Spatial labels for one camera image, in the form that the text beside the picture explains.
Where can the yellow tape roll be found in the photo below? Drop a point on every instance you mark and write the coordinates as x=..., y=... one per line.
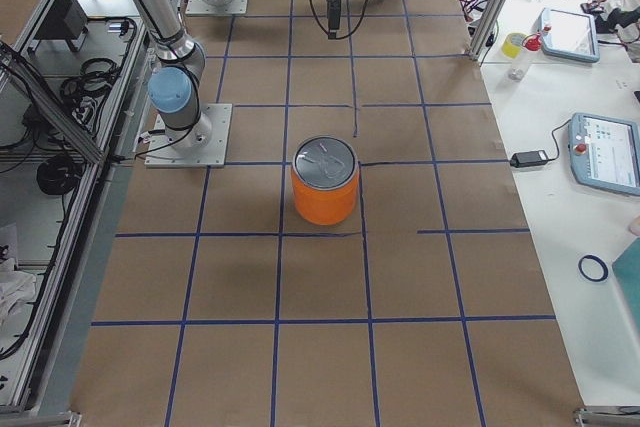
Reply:
x=512, y=44

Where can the orange can with grey lid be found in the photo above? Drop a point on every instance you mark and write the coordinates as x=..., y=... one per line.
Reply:
x=325, y=177

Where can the teach pendant far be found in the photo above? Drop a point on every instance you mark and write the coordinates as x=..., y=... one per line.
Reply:
x=569, y=35

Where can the teach pendant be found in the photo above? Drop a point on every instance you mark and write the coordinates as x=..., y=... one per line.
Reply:
x=604, y=153
x=569, y=35

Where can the black power brick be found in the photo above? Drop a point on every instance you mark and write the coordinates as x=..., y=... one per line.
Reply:
x=528, y=159

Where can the teach pendant near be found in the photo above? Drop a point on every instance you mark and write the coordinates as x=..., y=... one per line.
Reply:
x=604, y=153

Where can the teal board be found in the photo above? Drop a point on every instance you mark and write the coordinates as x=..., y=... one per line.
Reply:
x=626, y=270

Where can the white crumpled cloth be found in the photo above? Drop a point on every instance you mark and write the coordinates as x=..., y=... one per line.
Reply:
x=17, y=287

